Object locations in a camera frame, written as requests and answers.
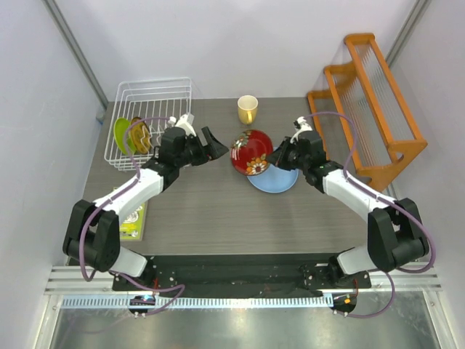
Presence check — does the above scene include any brown yellow plate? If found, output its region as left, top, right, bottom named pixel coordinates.
left=129, top=117, right=152, bottom=154

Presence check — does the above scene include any perforated metal rail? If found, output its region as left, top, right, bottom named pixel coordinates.
left=61, top=294, right=333, bottom=310

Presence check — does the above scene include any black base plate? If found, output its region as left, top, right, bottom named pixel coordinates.
left=111, top=253, right=373, bottom=300

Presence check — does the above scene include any red floral plate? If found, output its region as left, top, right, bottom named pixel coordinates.
left=230, top=129, right=273, bottom=177

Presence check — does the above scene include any green illustrated book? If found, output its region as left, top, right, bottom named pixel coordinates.
left=120, top=202, right=147, bottom=241

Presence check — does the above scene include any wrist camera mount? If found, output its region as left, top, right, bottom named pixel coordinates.
left=291, top=116, right=313, bottom=143
left=168, top=113, right=197, bottom=137

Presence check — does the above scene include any orange wooden rack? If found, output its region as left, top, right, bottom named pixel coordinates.
left=307, top=33, right=428, bottom=191

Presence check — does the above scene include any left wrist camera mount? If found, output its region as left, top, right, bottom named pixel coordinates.
left=168, top=113, right=197, bottom=137

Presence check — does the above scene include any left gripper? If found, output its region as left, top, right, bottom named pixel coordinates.
left=175, top=127, right=227, bottom=168

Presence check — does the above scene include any white wire dish rack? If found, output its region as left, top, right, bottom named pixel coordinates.
left=104, top=78, right=192, bottom=171

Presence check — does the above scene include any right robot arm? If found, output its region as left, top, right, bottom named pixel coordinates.
left=267, top=131, right=436, bottom=287

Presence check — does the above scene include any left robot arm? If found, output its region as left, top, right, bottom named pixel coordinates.
left=62, top=127, right=228, bottom=290

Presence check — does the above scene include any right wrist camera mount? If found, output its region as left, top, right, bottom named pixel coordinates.
left=291, top=116, right=313, bottom=143

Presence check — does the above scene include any yellow mug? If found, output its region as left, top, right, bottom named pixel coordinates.
left=237, top=95, right=259, bottom=125

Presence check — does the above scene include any green plate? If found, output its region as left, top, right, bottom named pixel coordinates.
left=113, top=118, right=136, bottom=155

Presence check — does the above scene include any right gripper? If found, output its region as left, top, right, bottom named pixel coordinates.
left=267, top=136, right=310, bottom=171

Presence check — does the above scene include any light blue plate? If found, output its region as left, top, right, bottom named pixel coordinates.
left=246, top=160, right=299, bottom=193

